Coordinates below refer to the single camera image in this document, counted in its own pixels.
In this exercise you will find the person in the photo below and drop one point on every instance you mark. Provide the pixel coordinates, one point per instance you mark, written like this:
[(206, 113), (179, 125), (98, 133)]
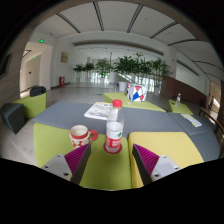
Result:
[(210, 102)]

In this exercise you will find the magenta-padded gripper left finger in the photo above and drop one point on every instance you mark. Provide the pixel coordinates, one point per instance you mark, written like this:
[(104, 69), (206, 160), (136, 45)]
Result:
[(58, 166)]

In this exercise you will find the long wooden bench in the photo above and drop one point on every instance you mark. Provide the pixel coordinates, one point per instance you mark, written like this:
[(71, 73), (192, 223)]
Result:
[(213, 118)]

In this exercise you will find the clear red-capped water bottle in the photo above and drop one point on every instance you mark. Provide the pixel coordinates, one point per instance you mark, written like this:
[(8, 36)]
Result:
[(114, 133)]

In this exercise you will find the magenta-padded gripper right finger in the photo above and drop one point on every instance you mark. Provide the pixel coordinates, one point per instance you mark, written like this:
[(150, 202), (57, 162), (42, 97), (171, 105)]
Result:
[(163, 166)]

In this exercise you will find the green cube seat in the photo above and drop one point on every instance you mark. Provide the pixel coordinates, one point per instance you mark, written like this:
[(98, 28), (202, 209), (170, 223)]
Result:
[(33, 105)]

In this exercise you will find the open printed magazine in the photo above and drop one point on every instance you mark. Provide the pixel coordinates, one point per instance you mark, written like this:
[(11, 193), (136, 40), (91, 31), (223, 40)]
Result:
[(97, 111)]

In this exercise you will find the white red blue polyhedron box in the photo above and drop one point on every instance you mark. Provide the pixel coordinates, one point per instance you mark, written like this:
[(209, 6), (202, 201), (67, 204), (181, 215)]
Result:
[(137, 93)]

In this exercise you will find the red fire extinguisher cabinet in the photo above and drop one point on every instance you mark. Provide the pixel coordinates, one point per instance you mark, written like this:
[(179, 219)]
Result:
[(61, 81)]

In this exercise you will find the small clear water bottle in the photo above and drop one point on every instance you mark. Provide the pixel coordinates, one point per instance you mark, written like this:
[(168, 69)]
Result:
[(178, 100)]

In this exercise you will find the black wall screen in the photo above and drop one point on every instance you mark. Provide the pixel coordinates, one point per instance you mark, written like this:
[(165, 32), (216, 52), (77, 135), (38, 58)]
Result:
[(4, 66)]

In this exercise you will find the yellow-edged booklet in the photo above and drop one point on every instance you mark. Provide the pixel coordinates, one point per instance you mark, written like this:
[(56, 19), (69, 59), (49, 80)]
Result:
[(191, 120)]

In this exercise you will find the framed wall picture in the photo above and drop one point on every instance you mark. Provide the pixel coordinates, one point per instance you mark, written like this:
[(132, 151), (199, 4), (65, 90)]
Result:
[(64, 57)]

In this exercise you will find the red and white mug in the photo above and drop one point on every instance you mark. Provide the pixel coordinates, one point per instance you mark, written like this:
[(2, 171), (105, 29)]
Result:
[(79, 137)]

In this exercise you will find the black bag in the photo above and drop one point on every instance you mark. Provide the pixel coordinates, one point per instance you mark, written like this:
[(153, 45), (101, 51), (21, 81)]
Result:
[(38, 91)]

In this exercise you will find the row of green potted plants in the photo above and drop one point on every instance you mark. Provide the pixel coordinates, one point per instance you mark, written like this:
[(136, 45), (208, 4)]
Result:
[(130, 68)]

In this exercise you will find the dark grey cube seat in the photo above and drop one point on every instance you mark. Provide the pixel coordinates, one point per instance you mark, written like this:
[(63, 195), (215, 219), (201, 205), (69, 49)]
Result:
[(12, 116)]

